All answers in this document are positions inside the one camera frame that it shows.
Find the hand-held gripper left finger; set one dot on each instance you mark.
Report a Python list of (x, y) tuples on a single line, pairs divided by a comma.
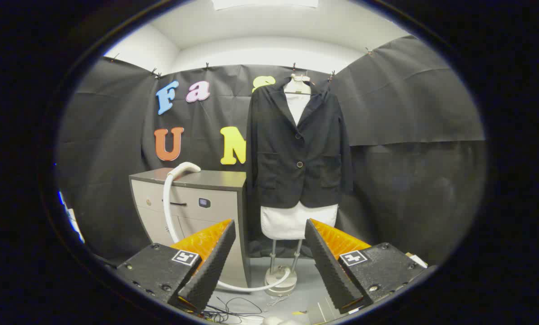
[(215, 262)]

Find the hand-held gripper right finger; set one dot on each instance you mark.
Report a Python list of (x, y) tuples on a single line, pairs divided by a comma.
[(326, 266)]

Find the white garment steamer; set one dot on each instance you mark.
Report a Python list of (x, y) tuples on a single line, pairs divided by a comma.
[(166, 198)]

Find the black blazer jacket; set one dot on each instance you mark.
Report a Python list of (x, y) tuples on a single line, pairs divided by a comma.
[(296, 149)]

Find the grey cabinet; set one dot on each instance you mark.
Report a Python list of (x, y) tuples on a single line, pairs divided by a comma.
[(206, 216)]

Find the metal mannequin stand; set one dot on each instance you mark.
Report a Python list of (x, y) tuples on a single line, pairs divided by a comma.
[(281, 277)]

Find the white mannequin torso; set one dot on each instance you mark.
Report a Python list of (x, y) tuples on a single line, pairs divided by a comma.
[(292, 221)]

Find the black backdrop cloth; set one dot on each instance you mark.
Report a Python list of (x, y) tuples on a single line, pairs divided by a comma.
[(409, 113)]

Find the row of small backdrop clips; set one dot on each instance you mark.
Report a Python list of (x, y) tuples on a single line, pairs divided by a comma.
[(207, 66)]

